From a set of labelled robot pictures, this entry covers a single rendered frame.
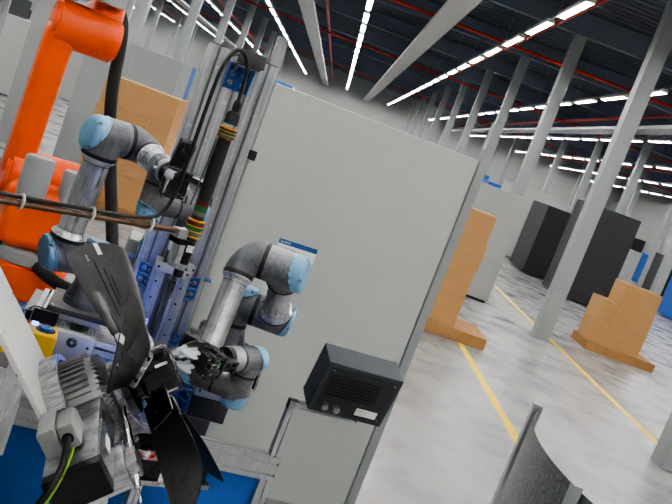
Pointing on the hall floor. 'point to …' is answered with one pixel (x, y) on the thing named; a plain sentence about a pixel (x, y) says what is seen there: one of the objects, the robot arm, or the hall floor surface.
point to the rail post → (260, 492)
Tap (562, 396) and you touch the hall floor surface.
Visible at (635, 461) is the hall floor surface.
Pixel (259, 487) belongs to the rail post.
